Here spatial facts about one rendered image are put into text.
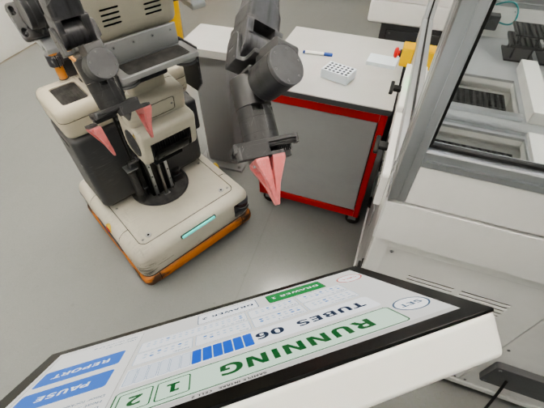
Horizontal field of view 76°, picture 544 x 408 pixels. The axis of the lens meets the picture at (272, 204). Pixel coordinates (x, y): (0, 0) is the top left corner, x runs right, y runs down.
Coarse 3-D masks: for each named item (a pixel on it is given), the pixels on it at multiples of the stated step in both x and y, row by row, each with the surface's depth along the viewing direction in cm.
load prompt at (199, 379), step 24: (384, 312) 38; (312, 336) 37; (336, 336) 35; (360, 336) 34; (240, 360) 35; (264, 360) 34; (288, 360) 32; (168, 384) 33; (192, 384) 32; (216, 384) 31
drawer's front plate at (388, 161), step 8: (400, 120) 99; (392, 128) 101; (392, 136) 94; (392, 144) 92; (392, 152) 90; (384, 160) 95; (392, 160) 88; (384, 168) 86; (384, 176) 84; (384, 184) 86; (376, 192) 89; (384, 192) 88; (376, 200) 91
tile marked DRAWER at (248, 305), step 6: (252, 300) 56; (234, 306) 55; (240, 306) 55; (246, 306) 54; (252, 306) 53; (258, 306) 52; (210, 312) 55; (216, 312) 54; (222, 312) 53; (228, 312) 53; (234, 312) 52; (198, 318) 53; (204, 318) 53; (210, 318) 52; (216, 318) 51; (198, 324) 50
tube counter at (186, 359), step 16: (240, 336) 42; (256, 336) 40; (272, 336) 39; (192, 352) 40; (208, 352) 39; (224, 352) 38; (144, 368) 39; (160, 368) 38; (176, 368) 37; (128, 384) 36
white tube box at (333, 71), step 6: (324, 66) 146; (330, 66) 146; (336, 66) 146; (342, 66) 147; (348, 66) 146; (324, 72) 146; (330, 72) 144; (336, 72) 144; (342, 72) 143; (348, 72) 143; (354, 72) 144; (324, 78) 147; (330, 78) 145; (336, 78) 144; (342, 78) 142; (348, 78) 142; (354, 78) 147
